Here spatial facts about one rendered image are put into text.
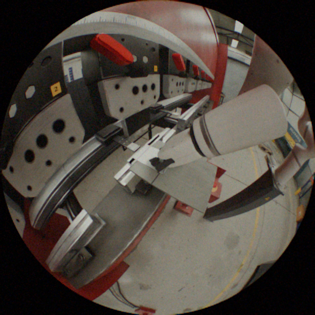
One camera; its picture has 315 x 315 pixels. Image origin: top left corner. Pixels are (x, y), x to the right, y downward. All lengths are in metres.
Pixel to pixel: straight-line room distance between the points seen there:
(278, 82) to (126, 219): 0.55
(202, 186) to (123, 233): 0.32
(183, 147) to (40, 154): 0.22
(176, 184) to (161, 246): 1.08
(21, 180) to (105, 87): 0.18
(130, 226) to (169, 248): 0.96
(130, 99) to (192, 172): 0.27
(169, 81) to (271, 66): 0.26
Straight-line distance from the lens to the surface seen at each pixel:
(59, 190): 0.54
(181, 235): 1.29
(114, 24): 0.21
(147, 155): 0.33
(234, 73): 7.90
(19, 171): 0.17
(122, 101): 0.18
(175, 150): 0.18
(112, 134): 0.45
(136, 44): 0.22
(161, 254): 1.31
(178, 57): 0.28
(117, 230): 0.40
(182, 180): 0.29
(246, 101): 0.15
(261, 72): 0.23
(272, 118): 0.15
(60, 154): 0.15
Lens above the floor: 1.25
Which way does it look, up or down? 49 degrees down
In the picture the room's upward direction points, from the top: straight up
